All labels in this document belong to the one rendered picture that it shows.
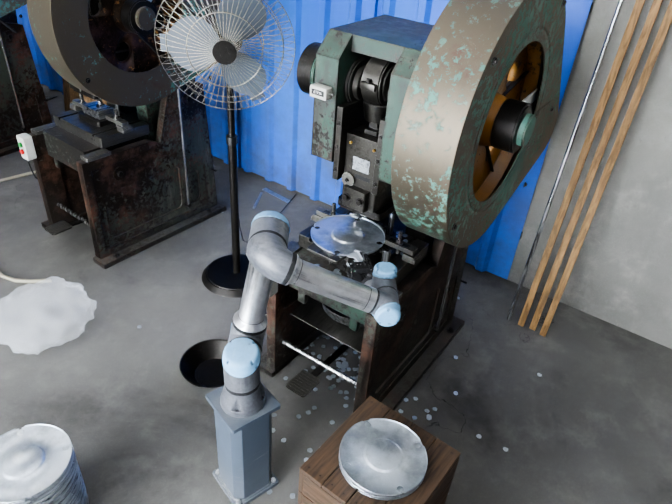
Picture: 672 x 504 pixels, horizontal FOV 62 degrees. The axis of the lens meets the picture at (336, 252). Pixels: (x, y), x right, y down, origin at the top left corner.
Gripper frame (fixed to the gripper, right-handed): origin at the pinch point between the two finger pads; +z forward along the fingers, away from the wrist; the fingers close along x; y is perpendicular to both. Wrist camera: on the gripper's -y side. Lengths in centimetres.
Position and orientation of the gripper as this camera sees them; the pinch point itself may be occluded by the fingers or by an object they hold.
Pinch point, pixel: (358, 253)
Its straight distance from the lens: 207.4
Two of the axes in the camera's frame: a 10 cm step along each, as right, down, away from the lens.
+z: -2.8, -5.6, 7.8
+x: -0.7, 8.2, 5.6
